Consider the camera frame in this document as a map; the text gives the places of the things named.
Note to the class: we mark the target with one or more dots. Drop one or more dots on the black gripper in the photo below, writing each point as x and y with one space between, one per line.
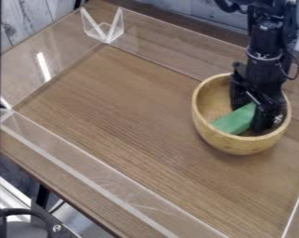
258 81

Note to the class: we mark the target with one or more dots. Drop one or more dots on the green rectangular block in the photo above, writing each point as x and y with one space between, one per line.
236 122

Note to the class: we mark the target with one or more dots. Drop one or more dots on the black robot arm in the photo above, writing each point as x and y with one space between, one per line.
273 25

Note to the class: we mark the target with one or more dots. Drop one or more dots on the light wooden bowl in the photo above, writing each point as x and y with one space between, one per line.
210 104

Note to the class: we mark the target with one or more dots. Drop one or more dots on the black table leg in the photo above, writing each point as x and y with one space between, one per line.
43 196

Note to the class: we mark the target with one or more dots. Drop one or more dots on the clear acrylic corner bracket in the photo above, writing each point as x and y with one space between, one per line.
104 32

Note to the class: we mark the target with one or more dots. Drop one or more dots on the clear acrylic tray wall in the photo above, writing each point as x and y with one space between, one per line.
122 163

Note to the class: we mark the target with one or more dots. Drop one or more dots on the grey metal bracket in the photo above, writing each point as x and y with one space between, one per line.
51 224

